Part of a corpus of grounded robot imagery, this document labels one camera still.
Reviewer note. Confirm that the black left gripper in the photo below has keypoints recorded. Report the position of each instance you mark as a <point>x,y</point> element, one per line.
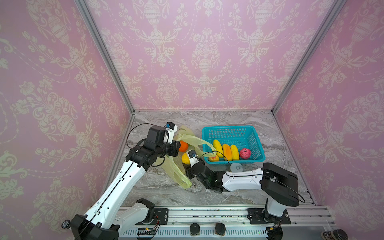
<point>176,144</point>

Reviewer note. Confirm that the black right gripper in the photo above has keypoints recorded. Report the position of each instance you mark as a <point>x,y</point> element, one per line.
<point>195,171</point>

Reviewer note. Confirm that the orange yellow toy mango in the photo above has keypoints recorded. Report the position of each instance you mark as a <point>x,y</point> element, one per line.
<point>227,152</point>

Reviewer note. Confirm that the yellow-green plastic bag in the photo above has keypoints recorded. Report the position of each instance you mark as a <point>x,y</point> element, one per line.
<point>174,167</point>

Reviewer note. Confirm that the yellow toy corn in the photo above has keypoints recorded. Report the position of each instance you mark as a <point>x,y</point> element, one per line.
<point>218,148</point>

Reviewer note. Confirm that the yellow toy lemon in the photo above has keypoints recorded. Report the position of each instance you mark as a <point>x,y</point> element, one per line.
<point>186,159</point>

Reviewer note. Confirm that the pink toy fruit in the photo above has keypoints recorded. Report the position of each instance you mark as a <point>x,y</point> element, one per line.
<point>245,154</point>

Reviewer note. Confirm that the yellow toy fruit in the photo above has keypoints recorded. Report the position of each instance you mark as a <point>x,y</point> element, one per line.
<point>214,159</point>

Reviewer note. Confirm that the yellow toy banana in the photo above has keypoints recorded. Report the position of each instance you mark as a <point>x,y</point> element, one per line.
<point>235,153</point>

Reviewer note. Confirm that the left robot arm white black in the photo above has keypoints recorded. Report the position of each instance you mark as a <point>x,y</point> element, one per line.
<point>103,221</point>

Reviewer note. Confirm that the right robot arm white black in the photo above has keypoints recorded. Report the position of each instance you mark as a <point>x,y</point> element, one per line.
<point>280,185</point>

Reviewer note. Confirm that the orange toy fruit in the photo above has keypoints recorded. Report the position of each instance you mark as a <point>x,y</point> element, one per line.
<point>184,146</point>

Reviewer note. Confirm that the small white round object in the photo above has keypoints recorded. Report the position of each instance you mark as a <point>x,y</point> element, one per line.
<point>236,168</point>

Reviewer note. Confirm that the black knob right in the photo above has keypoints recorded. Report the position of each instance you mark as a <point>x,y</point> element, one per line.
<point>220,229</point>

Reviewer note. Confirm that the black knob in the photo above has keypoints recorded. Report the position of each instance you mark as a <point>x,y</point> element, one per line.
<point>220,229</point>
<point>195,229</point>

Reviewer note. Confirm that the black knob left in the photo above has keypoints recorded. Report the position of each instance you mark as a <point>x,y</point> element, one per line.
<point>195,229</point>

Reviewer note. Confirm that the teal plastic basket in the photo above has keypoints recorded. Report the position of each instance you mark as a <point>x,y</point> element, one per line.
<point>243,137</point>

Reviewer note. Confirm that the purple bottle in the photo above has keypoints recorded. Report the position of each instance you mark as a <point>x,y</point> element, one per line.
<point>66,224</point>

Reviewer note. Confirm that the dark jar bottom right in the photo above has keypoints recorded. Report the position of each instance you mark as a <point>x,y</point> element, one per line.
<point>337,234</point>

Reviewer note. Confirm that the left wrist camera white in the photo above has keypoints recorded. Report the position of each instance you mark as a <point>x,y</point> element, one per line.
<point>171,129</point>

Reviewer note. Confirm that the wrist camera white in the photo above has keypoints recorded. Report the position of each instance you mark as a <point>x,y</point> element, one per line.
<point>193,157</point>
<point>171,129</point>

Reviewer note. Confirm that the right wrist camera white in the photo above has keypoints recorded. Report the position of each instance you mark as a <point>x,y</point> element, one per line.
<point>193,157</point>

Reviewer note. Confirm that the circuit board with wires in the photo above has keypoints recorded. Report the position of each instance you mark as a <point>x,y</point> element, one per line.
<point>147,231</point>

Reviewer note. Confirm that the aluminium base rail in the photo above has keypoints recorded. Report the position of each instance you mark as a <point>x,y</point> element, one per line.
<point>243,222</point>

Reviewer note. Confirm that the aluminium frame post left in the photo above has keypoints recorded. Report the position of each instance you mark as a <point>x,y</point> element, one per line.
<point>101,46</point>

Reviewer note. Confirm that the aluminium frame post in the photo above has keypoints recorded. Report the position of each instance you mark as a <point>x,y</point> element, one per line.
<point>101,46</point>
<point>318,37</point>

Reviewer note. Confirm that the aluminium frame post right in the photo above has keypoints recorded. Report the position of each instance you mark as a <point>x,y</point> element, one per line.
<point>318,37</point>

